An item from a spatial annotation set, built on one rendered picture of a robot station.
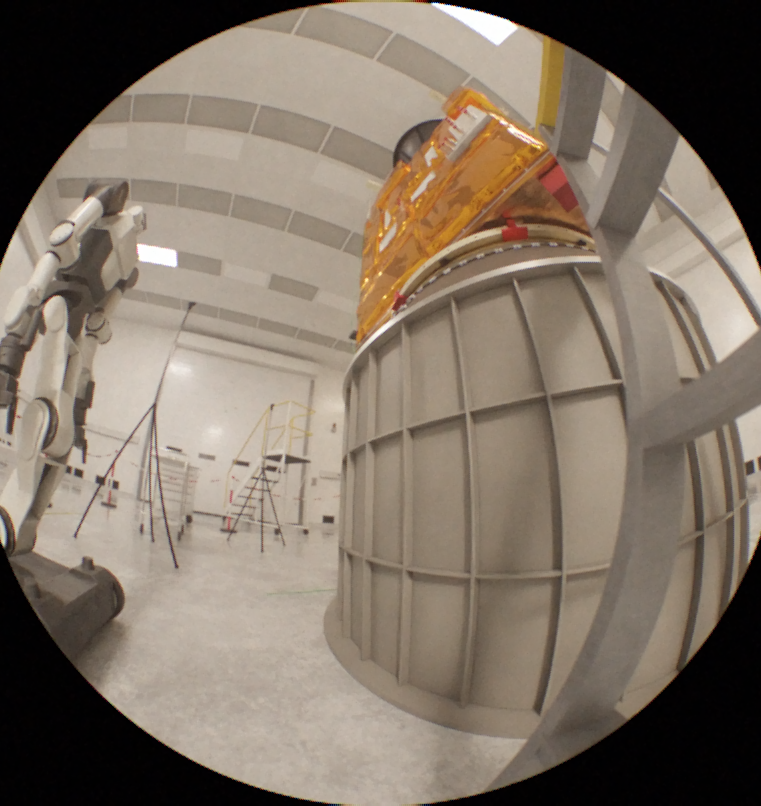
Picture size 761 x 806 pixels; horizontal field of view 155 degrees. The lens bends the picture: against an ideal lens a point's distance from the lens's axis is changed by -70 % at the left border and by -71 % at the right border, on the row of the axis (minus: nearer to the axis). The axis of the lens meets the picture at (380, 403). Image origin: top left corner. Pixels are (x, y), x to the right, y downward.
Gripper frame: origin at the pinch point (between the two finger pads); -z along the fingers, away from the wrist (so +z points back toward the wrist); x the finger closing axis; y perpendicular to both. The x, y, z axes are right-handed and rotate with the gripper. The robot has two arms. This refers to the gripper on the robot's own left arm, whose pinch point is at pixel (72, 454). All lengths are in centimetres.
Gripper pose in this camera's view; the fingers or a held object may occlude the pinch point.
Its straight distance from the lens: 117.7
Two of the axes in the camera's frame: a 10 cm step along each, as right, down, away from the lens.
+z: -1.5, -9.5, 2.8
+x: 8.5, 0.2, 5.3
